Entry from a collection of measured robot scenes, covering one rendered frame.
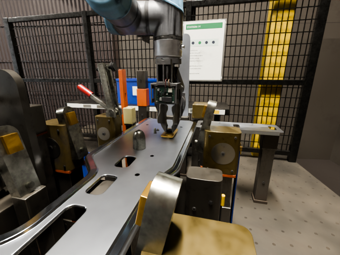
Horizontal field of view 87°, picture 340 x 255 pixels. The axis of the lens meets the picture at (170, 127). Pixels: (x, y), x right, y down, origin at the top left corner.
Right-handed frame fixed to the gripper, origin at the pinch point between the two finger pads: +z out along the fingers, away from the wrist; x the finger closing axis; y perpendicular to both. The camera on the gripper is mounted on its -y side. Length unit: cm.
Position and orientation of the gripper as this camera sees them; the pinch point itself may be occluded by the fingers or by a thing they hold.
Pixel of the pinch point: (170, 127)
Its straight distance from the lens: 56.5
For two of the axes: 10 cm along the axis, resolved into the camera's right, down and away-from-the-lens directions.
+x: 9.7, 0.7, -2.3
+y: -2.4, 2.8, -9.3
